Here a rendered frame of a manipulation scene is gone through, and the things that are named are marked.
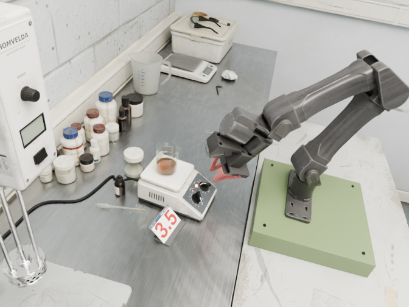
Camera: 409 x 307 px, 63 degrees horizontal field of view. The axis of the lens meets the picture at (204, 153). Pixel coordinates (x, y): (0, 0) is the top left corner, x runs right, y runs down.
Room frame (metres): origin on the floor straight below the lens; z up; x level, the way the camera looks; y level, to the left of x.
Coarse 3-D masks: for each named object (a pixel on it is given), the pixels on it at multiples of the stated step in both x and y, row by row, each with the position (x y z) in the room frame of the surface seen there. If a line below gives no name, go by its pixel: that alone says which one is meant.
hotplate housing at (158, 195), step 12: (144, 180) 0.68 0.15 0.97; (192, 180) 0.71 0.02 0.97; (144, 192) 0.66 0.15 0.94; (156, 192) 0.65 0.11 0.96; (168, 192) 0.65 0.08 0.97; (180, 192) 0.65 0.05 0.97; (156, 204) 0.66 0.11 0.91; (168, 204) 0.64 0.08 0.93; (180, 204) 0.63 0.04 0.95; (192, 216) 0.62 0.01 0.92
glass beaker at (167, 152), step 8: (160, 144) 0.73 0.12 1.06; (168, 144) 0.74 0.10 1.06; (176, 144) 0.74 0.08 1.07; (160, 152) 0.73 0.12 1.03; (168, 152) 0.74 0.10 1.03; (176, 152) 0.73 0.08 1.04; (160, 160) 0.69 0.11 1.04; (168, 160) 0.69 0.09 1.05; (176, 160) 0.70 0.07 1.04; (160, 168) 0.69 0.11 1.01; (168, 168) 0.69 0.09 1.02; (176, 168) 0.70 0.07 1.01; (168, 176) 0.69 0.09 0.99
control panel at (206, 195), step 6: (198, 174) 0.75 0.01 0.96; (198, 180) 0.72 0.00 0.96; (204, 180) 0.74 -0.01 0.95; (192, 186) 0.69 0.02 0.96; (198, 186) 0.70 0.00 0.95; (210, 186) 0.73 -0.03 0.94; (186, 192) 0.66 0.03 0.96; (192, 192) 0.67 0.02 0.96; (204, 192) 0.70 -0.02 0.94; (210, 192) 0.71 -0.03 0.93; (186, 198) 0.65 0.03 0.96; (204, 198) 0.68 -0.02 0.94; (210, 198) 0.69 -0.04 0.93; (192, 204) 0.64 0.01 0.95; (198, 204) 0.65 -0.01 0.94; (204, 204) 0.66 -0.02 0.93; (198, 210) 0.63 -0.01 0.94
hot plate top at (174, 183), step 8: (152, 160) 0.75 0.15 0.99; (152, 168) 0.71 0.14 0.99; (184, 168) 0.73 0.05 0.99; (192, 168) 0.74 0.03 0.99; (144, 176) 0.68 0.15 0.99; (152, 176) 0.68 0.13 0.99; (160, 176) 0.69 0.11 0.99; (176, 176) 0.70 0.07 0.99; (184, 176) 0.70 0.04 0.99; (160, 184) 0.66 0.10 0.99; (168, 184) 0.66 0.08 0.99; (176, 184) 0.66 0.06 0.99
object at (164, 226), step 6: (168, 210) 0.62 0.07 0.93; (162, 216) 0.59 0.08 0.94; (168, 216) 0.60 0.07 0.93; (174, 216) 0.61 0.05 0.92; (156, 222) 0.57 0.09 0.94; (162, 222) 0.58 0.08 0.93; (168, 222) 0.59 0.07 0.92; (174, 222) 0.60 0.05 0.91; (156, 228) 0.55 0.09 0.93; (162, 228) 0.56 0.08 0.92; (168, 228) 0.57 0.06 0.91; (162, 234) 0.55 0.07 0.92; (168, 234) 0.56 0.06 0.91
